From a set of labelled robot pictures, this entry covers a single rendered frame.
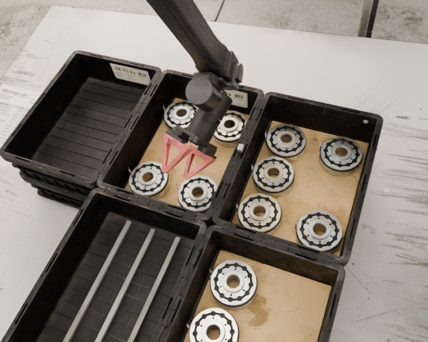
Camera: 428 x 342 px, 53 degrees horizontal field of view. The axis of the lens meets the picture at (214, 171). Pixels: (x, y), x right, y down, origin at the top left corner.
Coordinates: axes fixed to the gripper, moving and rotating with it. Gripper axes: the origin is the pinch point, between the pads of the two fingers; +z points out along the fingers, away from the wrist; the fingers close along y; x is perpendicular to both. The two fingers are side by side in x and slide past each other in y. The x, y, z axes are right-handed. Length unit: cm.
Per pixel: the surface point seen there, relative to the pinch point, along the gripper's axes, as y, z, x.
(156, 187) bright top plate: 11.0, 7.6, 9.2
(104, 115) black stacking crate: 17.5, 0.3, 40.9
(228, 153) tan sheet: 23.1, -8.8, 2.3
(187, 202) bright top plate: 11.6, 6.3, -0.2
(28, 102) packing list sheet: 25, 12, 80
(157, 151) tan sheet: 17.7, 0.7, 18.7
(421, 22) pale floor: 178, -126, 10
